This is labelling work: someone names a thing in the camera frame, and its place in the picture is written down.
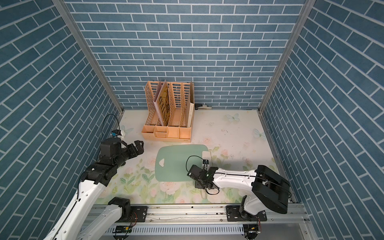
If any right camera cable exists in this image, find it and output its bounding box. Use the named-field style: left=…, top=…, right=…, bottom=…
left=185, top=155, right=221, bottom=196

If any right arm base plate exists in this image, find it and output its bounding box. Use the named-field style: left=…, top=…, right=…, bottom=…
left=226, top=205, right=268, bottom=222

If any green cutting board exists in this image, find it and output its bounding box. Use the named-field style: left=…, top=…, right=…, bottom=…
left=155, top=145, right=209, bottom=182

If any aluminium mounting rail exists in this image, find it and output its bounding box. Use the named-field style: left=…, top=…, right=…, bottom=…
left=102, top=203, right=317, bottom=240

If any left camera cable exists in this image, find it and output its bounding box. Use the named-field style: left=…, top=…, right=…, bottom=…
left=99, top=113, right=121, bottom=142

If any peach desk file organizer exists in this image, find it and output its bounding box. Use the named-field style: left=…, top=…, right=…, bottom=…
left=142, top=81, right=195, bottom=143

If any white cleaver knife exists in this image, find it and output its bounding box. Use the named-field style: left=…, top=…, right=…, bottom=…
left=202, top=151, right=212, bottom=169

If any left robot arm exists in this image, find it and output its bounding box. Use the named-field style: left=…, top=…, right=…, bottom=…
left=46, top=137, right=144, bottom=240

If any camera cable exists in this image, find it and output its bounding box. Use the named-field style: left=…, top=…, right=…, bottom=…
left=185, top=155, right=221, bottom=196
left=99, top=113, right=121, bottom=142

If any brown folder in organizer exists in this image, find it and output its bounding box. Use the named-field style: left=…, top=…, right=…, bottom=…
left=154, top=81, right=170, bottom=126

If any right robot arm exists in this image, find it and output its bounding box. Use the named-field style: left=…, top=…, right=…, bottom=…
left=187, top=165, right=291, bottom=221

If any white perforated cable tray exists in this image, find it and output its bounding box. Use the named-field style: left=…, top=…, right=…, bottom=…
left=104, top=224, right=244, bottom=237

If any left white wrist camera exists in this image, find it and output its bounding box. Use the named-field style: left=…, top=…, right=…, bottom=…
left=111, top=129, right=124, bottom=139

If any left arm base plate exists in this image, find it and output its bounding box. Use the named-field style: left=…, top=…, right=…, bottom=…
left=117, top=206, right=148, bottom=223

